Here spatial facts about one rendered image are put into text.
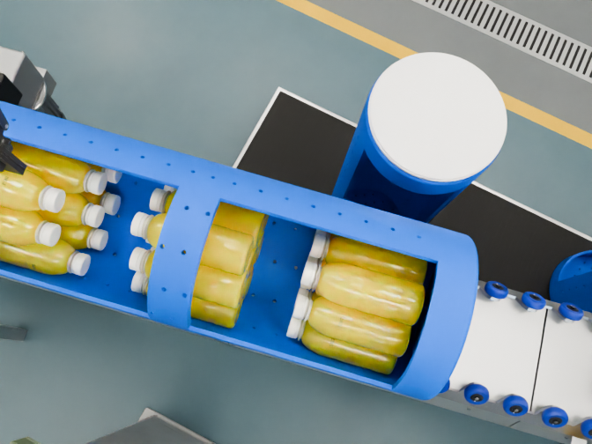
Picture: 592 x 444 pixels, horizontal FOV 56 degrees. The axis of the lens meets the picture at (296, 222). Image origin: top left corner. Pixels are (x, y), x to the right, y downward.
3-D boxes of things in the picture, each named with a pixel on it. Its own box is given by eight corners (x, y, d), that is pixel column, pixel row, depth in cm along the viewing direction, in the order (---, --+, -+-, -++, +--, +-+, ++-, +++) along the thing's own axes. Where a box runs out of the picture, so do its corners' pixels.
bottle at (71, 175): (-9, 129, 93) (92, 159, 92) (12, 137, 100) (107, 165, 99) (-21, 169, 93) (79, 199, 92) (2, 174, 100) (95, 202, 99)
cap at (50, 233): (38, 229, 91) (48, 232, 91) (51, 217, 95) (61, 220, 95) (39, 247, 93) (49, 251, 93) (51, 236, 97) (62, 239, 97)
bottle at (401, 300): (417, 330, 86) (307, 298, 86) (409, 322, 93) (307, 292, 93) (429, 287, 86) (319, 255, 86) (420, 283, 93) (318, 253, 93)
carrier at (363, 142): (319, 189, 198) (328, 269, 191) (357, 57, 114) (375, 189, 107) (397, 183, 200) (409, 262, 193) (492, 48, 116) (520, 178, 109)
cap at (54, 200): (58, 191, 93) (68, 195, 93) (48, 212, 92) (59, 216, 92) (49, 183, 89) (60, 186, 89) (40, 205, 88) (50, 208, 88)
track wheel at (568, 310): (584, 324, 107) (588, 315, 106) (561, 318, 107) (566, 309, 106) (576, 312, 111) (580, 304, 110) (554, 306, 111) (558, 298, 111)
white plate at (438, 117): (359, 55, 112) (358, 58, 114) (379, 186, 106) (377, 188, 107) (493, 47, 114) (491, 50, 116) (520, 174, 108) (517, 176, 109)
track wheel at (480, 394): (493, 395, 102) (492, 387, 103) (469, 388, 102) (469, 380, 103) (484, 410, 104) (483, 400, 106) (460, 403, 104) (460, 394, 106)
